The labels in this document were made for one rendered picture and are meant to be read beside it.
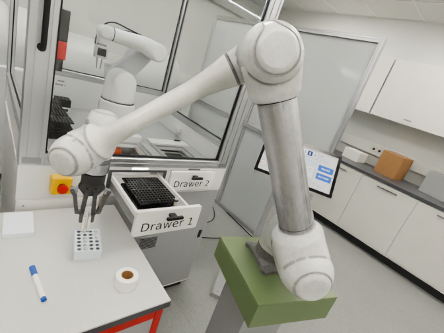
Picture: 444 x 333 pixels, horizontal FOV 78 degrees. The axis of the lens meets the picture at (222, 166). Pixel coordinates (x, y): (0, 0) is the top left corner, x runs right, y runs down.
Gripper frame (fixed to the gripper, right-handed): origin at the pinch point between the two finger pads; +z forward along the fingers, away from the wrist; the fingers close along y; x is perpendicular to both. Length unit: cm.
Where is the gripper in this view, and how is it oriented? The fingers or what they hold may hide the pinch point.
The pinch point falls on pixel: (86, 221)
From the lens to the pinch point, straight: 111.4
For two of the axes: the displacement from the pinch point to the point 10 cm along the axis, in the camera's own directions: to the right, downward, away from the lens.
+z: -3.0, 9.0, 3.2
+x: 4.3, 4.3, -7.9
